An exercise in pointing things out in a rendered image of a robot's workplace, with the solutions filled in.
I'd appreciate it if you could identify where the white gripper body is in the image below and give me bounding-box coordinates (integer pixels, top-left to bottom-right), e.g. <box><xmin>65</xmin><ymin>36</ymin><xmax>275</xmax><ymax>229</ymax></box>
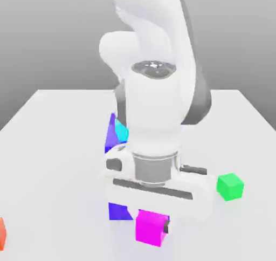
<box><xmin>100</xmin><ymin>171</ymin><xmax>217</xmax><ymax>224</ymax></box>

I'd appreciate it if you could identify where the small magenta cube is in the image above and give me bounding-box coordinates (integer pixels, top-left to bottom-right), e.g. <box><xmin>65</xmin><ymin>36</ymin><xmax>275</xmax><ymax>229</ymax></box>
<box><xmin>135</xmin><ymin>209</ymin><xmax>170</xmax><ymax>248</ymax></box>

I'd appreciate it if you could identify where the small green cube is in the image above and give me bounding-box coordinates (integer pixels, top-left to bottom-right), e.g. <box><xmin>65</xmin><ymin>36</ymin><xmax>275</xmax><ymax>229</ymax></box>
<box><xmin>216</xmin><ymin>172</ymin><xmax>245</xmax><ymax>202</ymax></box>

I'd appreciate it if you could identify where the small cyan cube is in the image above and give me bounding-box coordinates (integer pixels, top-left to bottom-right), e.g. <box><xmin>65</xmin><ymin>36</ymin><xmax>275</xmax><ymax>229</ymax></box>
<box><xmin>114</xmin><ymin>118</ymin><xmax>129</xmax><ymax>142</ymax></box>

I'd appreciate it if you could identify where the small orange cube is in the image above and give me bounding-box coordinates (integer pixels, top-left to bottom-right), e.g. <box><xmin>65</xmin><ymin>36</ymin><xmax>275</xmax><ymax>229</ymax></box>
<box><xmin>0</xmin><ymin>216</ymin><xmax>8</xmax><ymax>252</ymax></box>

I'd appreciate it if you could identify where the large blue box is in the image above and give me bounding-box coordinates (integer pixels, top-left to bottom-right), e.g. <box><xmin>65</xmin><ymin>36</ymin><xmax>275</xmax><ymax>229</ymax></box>
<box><xmin>104</xmin><ymin>112</ymin><xmax>171</xmax><ymax>221</ymax></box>

